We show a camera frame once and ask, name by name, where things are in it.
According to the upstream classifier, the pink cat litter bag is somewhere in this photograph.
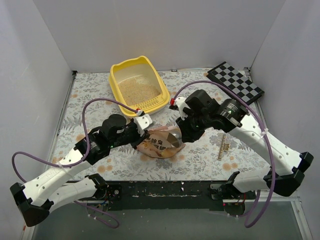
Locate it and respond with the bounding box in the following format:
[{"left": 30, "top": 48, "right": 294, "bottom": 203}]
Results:
[{"left": 137, "top": 126, "right": 186, "bottom": 159}]

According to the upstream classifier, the silver metal scoop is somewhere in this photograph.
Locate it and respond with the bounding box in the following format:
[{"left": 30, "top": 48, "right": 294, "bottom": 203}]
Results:
[{"left": 166, "top": 132, "right": 183, "bottom": 148}]

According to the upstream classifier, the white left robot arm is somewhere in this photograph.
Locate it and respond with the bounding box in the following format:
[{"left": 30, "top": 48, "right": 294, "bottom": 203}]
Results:
[{"left": 10, "top": 114, "right": 153, "bottom": 227}]

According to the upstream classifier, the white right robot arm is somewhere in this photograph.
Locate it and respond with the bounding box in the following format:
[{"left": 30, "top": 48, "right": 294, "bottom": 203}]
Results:
[{"left": 170, "top": 89, "right": 314, "bottom": 199}]

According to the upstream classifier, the beige litter in box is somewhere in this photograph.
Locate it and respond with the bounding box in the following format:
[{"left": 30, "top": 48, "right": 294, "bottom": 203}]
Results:
[{"left": 118, "top": 79, "right": 160, "bottom": 106}]

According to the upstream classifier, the yellow cat litter box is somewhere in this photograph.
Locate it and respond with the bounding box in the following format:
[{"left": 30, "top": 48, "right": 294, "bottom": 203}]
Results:
[{"left": 109, "top": 55, "right": 171, "bottom": 115}]

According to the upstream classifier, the floral tablecloth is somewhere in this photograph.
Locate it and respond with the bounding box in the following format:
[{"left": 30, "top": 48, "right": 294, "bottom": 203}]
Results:
[{"left": 51, "top": 72, "right": 268, "bottom": 181}]

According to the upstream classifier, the wooden ruler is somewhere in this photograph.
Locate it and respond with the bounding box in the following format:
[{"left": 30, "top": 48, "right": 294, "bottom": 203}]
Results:
[{"left": 217, "top": 134, "right": 230, "bottom": 161}]

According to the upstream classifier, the black folding chessboard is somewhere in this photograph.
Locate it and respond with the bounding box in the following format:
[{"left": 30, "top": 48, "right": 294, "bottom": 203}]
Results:
[{"left": 207, "top": 62, "right": 265, "bottom": 105}]

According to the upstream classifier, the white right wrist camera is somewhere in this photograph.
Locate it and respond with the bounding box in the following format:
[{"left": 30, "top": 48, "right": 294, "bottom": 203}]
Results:
[{"left": 169, "top": 97, "right": 193, "bottom": 121}]

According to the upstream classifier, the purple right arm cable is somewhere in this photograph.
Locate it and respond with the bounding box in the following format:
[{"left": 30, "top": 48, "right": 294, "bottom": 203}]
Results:
[{"left": 172, "top": 80, "right": 276, "bottom": 229}]

